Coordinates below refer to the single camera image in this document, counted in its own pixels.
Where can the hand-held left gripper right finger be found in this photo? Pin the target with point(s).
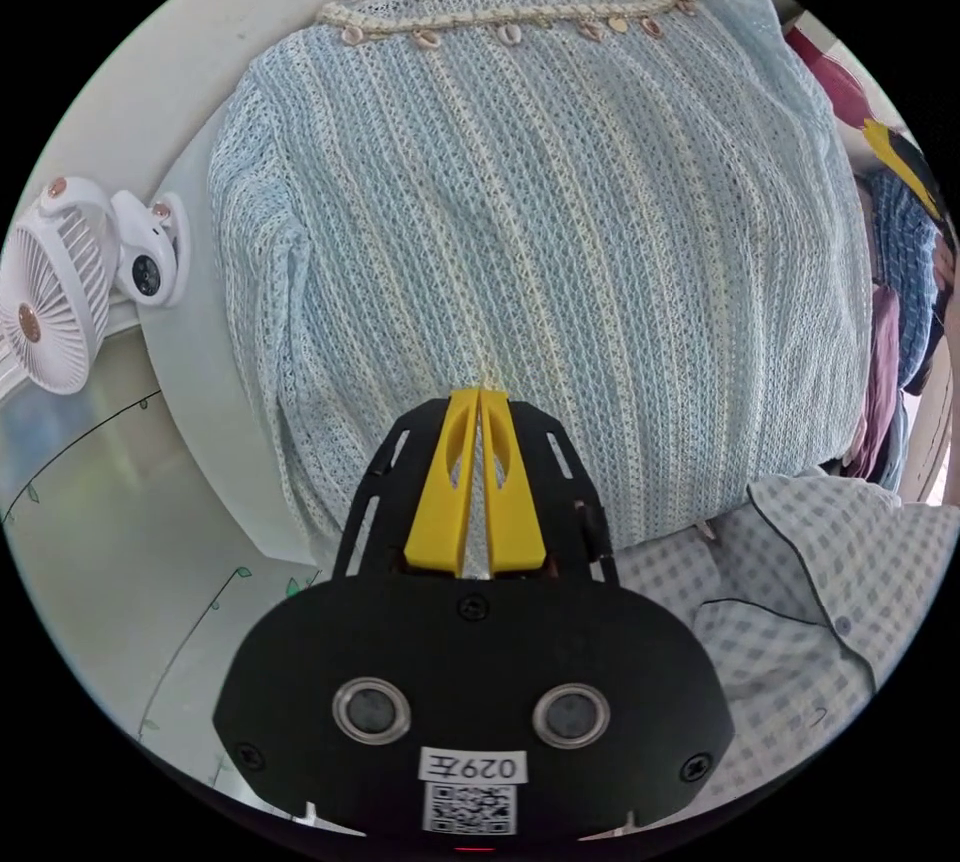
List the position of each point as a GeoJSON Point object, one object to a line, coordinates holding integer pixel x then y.
{"type": "Point", "coordinates": [511, 509]}

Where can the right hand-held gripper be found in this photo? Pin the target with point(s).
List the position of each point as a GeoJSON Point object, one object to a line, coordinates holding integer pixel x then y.
{"type": "Point", "coordinates": [921, 166]}

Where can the blue white striped hollow shirt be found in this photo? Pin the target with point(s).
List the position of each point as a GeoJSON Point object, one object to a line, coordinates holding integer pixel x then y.
{"type": "Point", "coordinates": [525, 202]}

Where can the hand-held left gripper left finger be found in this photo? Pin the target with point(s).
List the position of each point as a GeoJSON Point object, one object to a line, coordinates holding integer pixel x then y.
{"type": "Point", "coordinates": [442, 502]}

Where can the pile of clothes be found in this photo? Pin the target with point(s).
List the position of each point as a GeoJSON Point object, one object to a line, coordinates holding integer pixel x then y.
{"type": "Point", "coordinates": [900, 247]}

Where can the person's body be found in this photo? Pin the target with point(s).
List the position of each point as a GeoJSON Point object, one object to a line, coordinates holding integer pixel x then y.
{"type": "Point", "coordinates": [780, 562]}

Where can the white clip fan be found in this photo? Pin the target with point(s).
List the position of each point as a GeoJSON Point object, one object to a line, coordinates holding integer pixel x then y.
{"type": "Point", "coordinates": [52, 292]}

